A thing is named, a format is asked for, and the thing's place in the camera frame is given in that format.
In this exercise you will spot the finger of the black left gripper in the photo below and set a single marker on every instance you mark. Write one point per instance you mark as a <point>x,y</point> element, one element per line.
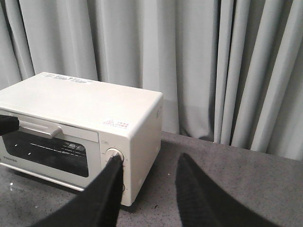
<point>8,124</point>

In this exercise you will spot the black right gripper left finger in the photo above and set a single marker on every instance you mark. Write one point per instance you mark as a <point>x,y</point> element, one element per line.
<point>97,206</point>

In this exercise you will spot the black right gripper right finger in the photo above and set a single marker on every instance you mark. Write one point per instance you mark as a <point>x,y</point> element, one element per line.
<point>237,191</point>

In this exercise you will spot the upper oven knob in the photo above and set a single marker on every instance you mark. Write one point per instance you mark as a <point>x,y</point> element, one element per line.
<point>113,152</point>

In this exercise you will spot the white toaster oven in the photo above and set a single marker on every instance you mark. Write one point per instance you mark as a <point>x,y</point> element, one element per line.
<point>125,118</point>

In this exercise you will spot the grey curtain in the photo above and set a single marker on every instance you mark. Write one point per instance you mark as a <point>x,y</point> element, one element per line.
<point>231,71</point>

